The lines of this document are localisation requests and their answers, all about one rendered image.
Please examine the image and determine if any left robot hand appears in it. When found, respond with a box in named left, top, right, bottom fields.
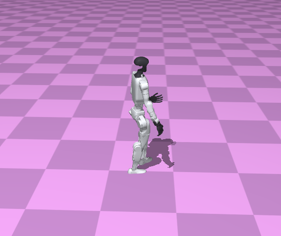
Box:
left=149, top=93, right=163, bottom=103

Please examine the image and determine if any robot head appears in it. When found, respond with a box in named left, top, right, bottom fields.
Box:
left=134, top=57, right=149, bottom=78

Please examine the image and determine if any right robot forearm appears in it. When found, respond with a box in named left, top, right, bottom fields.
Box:
left=146, top=102, right=159, bottom=124

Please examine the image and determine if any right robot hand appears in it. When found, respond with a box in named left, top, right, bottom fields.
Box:
left=153, top=121, right=164, bottom=136

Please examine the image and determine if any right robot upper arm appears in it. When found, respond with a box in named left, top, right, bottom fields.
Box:
left=140, top=80, right=153, bottom=107

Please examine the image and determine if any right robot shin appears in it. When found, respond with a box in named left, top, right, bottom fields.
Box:
left=132, top=145, right=143, bottom=171

